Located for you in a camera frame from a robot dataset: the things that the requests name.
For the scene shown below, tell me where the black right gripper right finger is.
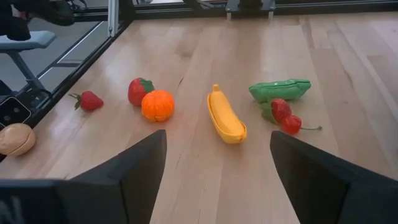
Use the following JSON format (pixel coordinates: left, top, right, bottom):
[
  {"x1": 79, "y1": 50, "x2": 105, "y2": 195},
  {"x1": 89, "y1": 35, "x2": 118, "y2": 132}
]
[{"x1": 269, "y1": 131, "x2": 398, "y2": 224}]

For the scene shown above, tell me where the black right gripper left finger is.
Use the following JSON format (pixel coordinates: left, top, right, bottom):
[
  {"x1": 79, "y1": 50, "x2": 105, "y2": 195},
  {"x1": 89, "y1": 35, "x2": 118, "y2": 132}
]
[{"x1": 55, "y1": 129, "x2": 167, "y2": 224}]

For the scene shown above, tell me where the red toy cherry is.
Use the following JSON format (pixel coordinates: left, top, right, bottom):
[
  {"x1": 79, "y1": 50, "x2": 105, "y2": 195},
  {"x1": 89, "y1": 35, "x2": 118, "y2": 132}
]
[{"x1": 281, "y1": 114, "x2": 323, "y2": 135}]

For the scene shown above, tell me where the red toy strawberry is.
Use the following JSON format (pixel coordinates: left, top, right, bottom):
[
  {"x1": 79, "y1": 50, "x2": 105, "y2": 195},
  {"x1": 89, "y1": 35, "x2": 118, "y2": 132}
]
[
  {"x1": 260, "y1": 98, "x2": 292, "y2": 125},
  {"x1": 68, "y1": 90, "x2": 104, "y2": 111}
]

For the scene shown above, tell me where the green toy pea pod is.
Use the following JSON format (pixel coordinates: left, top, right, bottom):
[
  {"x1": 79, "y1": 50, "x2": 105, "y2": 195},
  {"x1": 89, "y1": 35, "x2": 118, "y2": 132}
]
[{"x1": 248, "y1": 78, "x2": 312, "y2": 104}]

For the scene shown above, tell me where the yellow toy banana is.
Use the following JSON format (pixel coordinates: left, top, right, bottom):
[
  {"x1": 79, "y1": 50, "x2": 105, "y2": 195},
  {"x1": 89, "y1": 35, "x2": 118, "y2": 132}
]
[{"x1": 207, "y1": 83, "x2": 248, "y2": 144}]

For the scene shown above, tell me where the orange plastic toy tangerine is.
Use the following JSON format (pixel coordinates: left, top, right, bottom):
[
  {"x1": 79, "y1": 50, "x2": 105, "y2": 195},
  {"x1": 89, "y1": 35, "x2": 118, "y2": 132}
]
[{"x1": 141, "y1": 90, "x2": 175, "y2": 123}]

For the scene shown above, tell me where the red plastic fruit green cap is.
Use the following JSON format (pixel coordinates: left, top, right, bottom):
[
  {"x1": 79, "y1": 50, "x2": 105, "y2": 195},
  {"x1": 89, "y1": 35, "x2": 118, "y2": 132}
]
[{"x1": 127, "y1": 77, "x2": 155, "y2": 106}]

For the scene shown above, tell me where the tan toy bread bun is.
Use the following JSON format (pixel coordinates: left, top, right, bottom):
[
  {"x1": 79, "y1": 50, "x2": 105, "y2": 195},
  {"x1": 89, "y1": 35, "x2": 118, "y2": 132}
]
[{"x1": 0, "y1": 123, "x2": 36, "y2": 156}]

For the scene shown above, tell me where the silver aluminium bar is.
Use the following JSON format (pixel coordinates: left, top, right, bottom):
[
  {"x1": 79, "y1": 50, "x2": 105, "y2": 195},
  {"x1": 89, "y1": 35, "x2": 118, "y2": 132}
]
[{"x1": 107, "y1": 0, "x2": 120, "y2": 38}]

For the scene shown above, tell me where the grey stool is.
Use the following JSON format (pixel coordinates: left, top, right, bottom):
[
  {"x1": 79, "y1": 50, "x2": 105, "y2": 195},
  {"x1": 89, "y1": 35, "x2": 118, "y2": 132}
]
[{"x1": 0, "y1": 30, "x2": 57, "y2": 94}]

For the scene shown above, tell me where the black table-level camera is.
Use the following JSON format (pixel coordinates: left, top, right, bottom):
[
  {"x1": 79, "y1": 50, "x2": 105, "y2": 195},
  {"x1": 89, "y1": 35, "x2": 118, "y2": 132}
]
[{"x1": 0, "y1": 96, "x2": 32, "y2": 131}]

